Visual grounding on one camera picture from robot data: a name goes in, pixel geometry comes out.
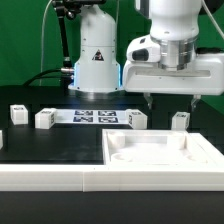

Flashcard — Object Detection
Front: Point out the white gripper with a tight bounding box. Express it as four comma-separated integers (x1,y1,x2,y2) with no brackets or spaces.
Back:
123,53,224,112

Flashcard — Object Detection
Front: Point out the black cable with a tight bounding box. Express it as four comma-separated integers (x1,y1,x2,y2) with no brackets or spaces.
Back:
22,68,73,87

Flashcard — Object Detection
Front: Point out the grey cable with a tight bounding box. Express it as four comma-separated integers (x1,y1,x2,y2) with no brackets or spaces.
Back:
39,0,54,86

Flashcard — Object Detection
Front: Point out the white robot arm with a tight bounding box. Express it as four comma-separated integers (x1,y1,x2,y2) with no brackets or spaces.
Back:
69,0,224,104

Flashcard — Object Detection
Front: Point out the white tag sheet with markers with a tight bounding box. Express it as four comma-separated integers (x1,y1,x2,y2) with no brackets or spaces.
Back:
55,109,128,125

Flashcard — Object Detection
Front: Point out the white L-shaped obstacle fence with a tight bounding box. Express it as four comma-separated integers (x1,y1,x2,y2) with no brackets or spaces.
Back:
0,133,224,192

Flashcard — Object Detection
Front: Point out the white square tabletop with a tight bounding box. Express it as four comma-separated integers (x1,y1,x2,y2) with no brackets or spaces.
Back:
101,128,214,166

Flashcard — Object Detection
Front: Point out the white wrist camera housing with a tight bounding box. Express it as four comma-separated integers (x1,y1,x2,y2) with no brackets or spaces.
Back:
126,35,161,63

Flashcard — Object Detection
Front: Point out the white block at left edge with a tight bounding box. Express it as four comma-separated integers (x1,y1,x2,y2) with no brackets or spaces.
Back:
0,130,3,150

